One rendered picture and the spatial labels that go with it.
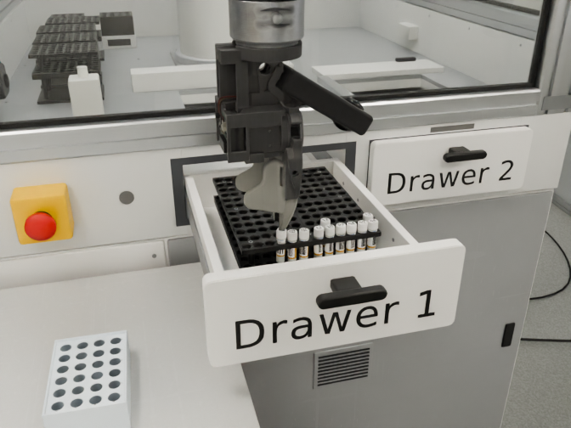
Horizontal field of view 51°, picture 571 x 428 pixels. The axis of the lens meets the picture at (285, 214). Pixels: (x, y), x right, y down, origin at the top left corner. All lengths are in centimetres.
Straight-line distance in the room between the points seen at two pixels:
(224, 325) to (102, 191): 36
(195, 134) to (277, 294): 35
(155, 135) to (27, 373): 36
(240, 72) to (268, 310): 24
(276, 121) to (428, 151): 43
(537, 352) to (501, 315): 82
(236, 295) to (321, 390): 63
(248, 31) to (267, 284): 25
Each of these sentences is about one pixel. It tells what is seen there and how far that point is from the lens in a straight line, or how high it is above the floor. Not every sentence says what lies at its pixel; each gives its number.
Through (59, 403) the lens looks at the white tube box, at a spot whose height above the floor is 79.
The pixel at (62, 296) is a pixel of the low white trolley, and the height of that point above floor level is 76.
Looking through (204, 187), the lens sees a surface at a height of 87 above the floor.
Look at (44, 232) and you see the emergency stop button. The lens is 86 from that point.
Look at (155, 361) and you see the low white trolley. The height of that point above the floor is 76.
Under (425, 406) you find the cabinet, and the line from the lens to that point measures 136.
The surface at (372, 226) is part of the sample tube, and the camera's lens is 74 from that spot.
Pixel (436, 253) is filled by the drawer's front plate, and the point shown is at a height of 92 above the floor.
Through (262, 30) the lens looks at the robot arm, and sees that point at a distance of 59.
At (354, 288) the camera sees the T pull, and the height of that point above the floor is 91.
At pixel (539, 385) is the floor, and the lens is 199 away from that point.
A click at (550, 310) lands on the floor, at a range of 232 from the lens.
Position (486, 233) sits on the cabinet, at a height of 72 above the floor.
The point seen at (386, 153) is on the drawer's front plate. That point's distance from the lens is 96.
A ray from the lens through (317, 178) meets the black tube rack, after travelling 89.
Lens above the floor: 125
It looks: 27 degrees down
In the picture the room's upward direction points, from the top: straight up
